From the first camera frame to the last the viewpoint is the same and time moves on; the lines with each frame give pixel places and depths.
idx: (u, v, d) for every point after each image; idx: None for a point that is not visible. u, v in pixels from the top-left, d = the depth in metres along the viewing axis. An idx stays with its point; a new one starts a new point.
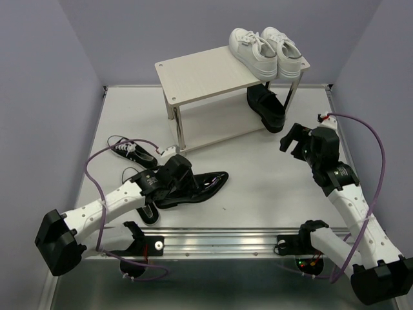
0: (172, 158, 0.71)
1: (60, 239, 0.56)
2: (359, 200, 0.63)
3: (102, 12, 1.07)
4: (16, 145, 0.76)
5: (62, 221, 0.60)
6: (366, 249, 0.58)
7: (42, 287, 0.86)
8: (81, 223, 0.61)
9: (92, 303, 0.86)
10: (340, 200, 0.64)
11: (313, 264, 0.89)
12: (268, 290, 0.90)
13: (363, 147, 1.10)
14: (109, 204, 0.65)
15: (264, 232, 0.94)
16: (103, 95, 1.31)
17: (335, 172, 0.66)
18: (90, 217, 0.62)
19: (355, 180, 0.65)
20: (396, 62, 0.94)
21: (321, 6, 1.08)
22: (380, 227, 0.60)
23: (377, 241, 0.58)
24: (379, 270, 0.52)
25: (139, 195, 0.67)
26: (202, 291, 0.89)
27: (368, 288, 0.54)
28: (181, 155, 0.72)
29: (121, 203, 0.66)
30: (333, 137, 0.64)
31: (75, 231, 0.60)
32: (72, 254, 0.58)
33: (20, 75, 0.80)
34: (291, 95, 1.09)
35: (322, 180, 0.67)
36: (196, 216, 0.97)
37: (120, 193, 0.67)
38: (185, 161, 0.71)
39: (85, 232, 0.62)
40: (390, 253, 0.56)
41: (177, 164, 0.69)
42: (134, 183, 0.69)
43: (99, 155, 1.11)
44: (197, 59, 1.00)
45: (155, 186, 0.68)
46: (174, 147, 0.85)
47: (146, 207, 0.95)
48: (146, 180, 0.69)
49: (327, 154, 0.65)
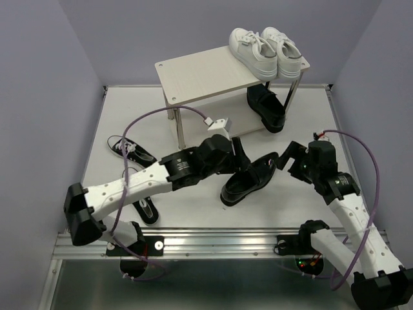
0: (206, 140, 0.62)
1: (78, 215, 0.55)
2: (360, 210, 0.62)
3: (102, 12, 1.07)
4: (15, 144, 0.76)
5: (82, 196, 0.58)
6: (366, 259, 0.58)
7: (43, 287, 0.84)
8: (100, 201, 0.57)
9: (91, 303, 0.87)
10: (341, 209, 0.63)
11: (314, 264, 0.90)
12: (269, 290, 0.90)
13: (364, 148, 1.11)
14: (131, 186, 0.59)
15: (264, 232, 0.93)
16: (103, 95, 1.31)
17: (336, 181, 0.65)
18: (110, 197, 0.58)
19: (355, 189, 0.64)
20: (395, 62, 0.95)
21: (320, 6, 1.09)
22: (381, 237, 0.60)
23: (377, 252, 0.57)
24: (380, 281, 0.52)
25: (166, 181, 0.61)
26: (202, 291, 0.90)
27: (368, 296, 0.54)
28: (219, 138, 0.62)
29: (144, 186, 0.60)
30: (328, 148, 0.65)
31: (92, 209, 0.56)
32: (91, 229, 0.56)
33: (19, 75, 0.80)
34: (291, 95, 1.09)
35: (322, 189, 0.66)
36: (197, 217, 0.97)
37: (145, 175, 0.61)
38: (221, 146, 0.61)
39: (105, 212, 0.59)
40: (390, 263, 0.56)
41: (211, 148, 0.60)
42: (162, 166, 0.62)
43: (99, 155, 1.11)
44: (197, 59, 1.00)
45: (186, 171, 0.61)
46: (224, 120, 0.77)
47: (146, 207, 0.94)
48: (175, 164, 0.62)
49: (324, 164, 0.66)
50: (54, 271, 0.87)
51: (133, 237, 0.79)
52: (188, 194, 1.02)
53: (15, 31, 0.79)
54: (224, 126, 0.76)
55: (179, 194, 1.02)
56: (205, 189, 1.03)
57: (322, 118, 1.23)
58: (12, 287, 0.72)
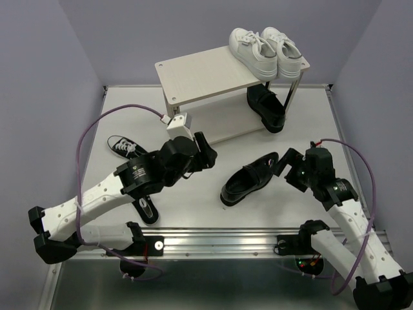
0: (167, 143, 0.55)
1: (36, 240, 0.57)
2: (359, 216, 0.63)
3: (102, 11, 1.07)
4: (15, 144, 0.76)
5: (40, 221, 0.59)
6: (367, 264, 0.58)
7: (43, 286, 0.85)
8: (55, 225, 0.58)
9: (90, 303, 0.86)
10: (340, 216, 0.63)
11: (314, 264, 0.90)
12: (269, 290, 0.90)
13: (364, 148, 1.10)
14: (84, 205, 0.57)
15: (266, 232, 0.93)
16: (103, 95, 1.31)
17: (334, 186, 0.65)
18: (65, 219, 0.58)
19: (353, 194, 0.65)
20: (395, 62, 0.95)
21: (320, 6, 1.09)
22: (380, 242, 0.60)
23: (377, 256, 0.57)
24: (381, 287, 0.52)
25: (120, 192, 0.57)
26: (201, 291, 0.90)
27: (371, 301, 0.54)
28: (182, 139, 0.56)
29: (99, 203, 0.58)
30: (325, 155, 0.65)
31: (48, 234, 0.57)
32: (55, 250, 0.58)
33: (19, 75, 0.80)
34: (291, 95, 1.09)
35: (321, 196, 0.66)
36: (198, 217, 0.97)
37: (100, 190, 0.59)
38: (182, 150, 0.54)
39: (66, 232, 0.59)
40: (390, 268, 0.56)
41: (171, 152, 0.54)
42: (118, 177, 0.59)
43: (99, 155, 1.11)
44: (197, 59, 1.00)
45: (144, 179, 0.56)
46: (182, 115, 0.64)
47: (146, 207, 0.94)
48: (131, 172, 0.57)
49: (322, 171, 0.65)
50: (54, 271, 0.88)
51: (125, 241, 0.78)
52: (188, 194, 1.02)
53: (15, 31, 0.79)
54: (183, 124, 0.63)
55: (179, 194, 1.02)
56: (205, 189, 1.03)
57: (322, 118, 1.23)
58: (12, 286, 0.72)
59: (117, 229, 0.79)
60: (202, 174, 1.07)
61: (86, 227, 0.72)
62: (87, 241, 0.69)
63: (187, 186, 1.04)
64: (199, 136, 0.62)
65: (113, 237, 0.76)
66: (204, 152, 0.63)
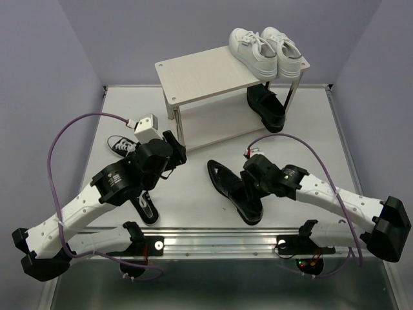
0: (142, 146, 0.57)
1: (23, 261, 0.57)
2: (319, 183, 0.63)
3: (101, 11, 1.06)
4: (15, 145, 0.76)
5: (24, 242, 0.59)
6: (356, 217, 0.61)
7: (43, 287, 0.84)
8: (40, 243, 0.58)
9: (90, 303, 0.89)
10: (306, 195, 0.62)
11: (313, 265, 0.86)
12: (268, 290, 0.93)
13: (364, 148, 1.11)
14: (66, 220, 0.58)
15: (262, 232, 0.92)
16: (103, 95, 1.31)
17: (284, 176, 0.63)
18: (49, 236, 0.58)
19: (303, 171, 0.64)
20: (395, 61, 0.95)
21: (320, 6, 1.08)
22: (350, 192, 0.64)
23: (358, 205, 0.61)
24: (381, 227, 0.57)
25: (98, 202, 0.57)
26: (202, 290, 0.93)
27: (386, 246, 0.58)
28: (155, 143, 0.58)
29: (80, 215, 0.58)
30: (261, 159, 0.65)
31: (34, 253, 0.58)
32: (47, 264, 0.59)
33: (18, 75, 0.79)
34: (291, 95, 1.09)
35: (282, 192, 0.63)
36: (197, 217, 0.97)
37: (79, 202, 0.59)
38: (159, 152, 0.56)
39: (51, 249, 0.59)
40: (374, 207, 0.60)
41: (148, 154, 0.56)
42: (95, 187, 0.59)
43: (99, 155, 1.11)
44: (197, 59, 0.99)
45: (122, 185, 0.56)
46: (150, 117, 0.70)
47: (146, 207, 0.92)
48: (108, 180, 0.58)
49: (266, 171, 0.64)
50: None
51: (124, 241, 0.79)
52: (188, 194, 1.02)
53: (13, 30, 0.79)
54: (151, 124, 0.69)
55: (179, 194, 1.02)
56: (205, 189, 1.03)
57: (322, 118, 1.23)
58: (13, 288, 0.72)
59: (112, 233, 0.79)
60: (202, 174, 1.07)
61: (77, 239, 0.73)
62: (79, 252, 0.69)
63: (187, 186, 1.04)
64: (169, 135, 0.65)
65: (110, 239, 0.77)
66: (176, 151, 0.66)
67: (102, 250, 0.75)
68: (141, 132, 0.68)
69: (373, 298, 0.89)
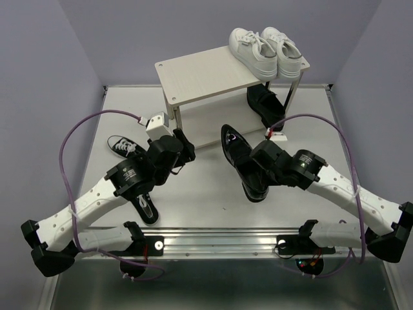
0: (154, 143, 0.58)
1: (35, 252, 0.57)
2: (338, 178, 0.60)
3: (101, 11, 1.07)
4: (15, 145, 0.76)
5: (35, 234, 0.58)
6: (373, 219, 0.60)
7: (42, 288, 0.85)
8: (52, 235, 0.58)
9: (91, 303, 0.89)
10: (323, 188, 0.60)
11: (313, 264, 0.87)
12: (268, 290, 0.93)
13: (364, 148, 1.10)
14: (79, 212, 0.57)
15: (263, 232, 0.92)
16: (103, 95, 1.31)
17: (301, 164, 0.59)
18: (62, 227, 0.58)
19: (321, 161, 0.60)
20: (394, 61, 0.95)
21: (319, 7, 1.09)
22: (370, 192, 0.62)
23: (378, 208, 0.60)
24: (401, 235, 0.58)
25: (113, 196, 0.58)
26: (202, 291, 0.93)
27: (395, 250, 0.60)
28: (167, 139, 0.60)
29: (94, 208, 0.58)
30: (268, 145, 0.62)
31: (45, 245, 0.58)
32: (54, 259, 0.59)
33: (18, 75, 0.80)
34: (291, 95, 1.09)
35: (294, 180, 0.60)
36: (197, 217, 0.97)
37: (93, 195, 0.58)
38: (170, 147, 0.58)
39: (62, 241, 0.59)
40: (392, 212, 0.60)
41: (160, 150, 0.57)
42: (109, 181, 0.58)
43: (99, 155, 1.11)
44: (197, 59, 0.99)
45: (137, 179, 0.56)
46: (160, 115, 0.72)
47: (146, 207, 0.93)
48: (122, 174, 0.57)
49: (275, 158, 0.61)
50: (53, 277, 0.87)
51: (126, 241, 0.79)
52: (189, 193, 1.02)
53: (13, 31, 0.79)
54: (163, 122, 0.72)
55: (178, 194, 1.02)
56: (205, 189, 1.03)
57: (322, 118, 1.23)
58: (13, 287, 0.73)
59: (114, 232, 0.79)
60: (202, 175, 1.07)
61: (81, 235, 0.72)
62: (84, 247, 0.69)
63: (187, 186, 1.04)
64: (179, 132, 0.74)
65: (111, 239, 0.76)
66: (186, 148, 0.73)
67: (105, 247, 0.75)
68: (152, 130, 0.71)
69: (373, 298, 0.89)
